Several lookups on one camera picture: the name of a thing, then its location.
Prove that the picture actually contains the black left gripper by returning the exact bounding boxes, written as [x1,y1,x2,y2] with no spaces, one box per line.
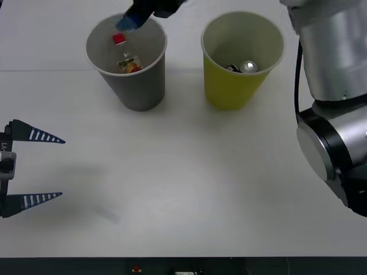
[0,119,66,218]

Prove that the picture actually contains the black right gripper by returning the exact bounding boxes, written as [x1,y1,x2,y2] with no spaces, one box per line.
[114,0,189,32]

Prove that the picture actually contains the clear bottle with red cap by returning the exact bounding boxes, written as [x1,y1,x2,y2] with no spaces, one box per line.
[111,33,143,74]

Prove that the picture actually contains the black robot torso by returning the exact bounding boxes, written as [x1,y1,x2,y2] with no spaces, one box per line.
[0,257,367,275]

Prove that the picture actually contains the yellow-green plastic bin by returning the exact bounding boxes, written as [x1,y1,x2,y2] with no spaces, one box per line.
[200,11,285,111]

